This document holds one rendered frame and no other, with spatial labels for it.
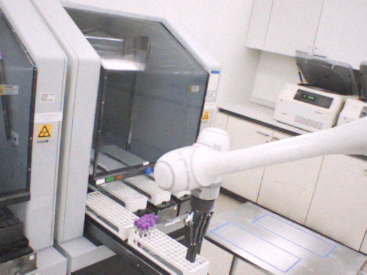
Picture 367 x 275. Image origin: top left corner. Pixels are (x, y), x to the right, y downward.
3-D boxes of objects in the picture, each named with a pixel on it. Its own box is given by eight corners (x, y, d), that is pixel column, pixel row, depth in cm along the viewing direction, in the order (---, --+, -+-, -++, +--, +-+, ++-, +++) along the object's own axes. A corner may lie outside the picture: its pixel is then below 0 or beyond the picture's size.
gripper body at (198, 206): (202, 187, 124) (197, 213, 127) (185, 193, 118) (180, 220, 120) (221, 196, 120) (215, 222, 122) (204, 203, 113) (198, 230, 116)
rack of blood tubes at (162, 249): (126, 245, 138) (128, 230, 136) (145, 238, 146) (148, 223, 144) (187, 289, 120) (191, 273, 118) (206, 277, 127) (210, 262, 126)
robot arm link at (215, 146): (201, 168, 124) (177, 177, 114) (210, 122, 120) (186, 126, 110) (230, 179, 119) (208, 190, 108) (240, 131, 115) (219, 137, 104)
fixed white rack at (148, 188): (112, 183, 189) (113, 171, 187) (128, 179, 196) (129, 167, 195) (154, 207, 171) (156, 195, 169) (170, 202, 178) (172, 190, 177)
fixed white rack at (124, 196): (86, 188, 177) (88, 176, 176) (103, 184, 185) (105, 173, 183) (128, 216, 159) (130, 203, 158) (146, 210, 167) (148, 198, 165)
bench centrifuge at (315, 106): (270, 120, 355) (286, 50, 338) (300, 116, 400) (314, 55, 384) (326, 138, 320) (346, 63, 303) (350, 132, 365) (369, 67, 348)
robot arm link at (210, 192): (185, 175, 117) (182, 193, 118) (209, 186, 111) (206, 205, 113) (204, 170, 123) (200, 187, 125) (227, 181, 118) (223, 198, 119)
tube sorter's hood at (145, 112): (27, 143, 175) (38, 1, 158) (126, 131, 220) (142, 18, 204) (93, 186, 144) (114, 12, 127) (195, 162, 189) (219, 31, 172)
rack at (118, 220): (76, 209, 157) (77, 195, 156) (96, 203, 165) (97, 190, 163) (122, 243, 139) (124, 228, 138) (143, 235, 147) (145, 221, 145)
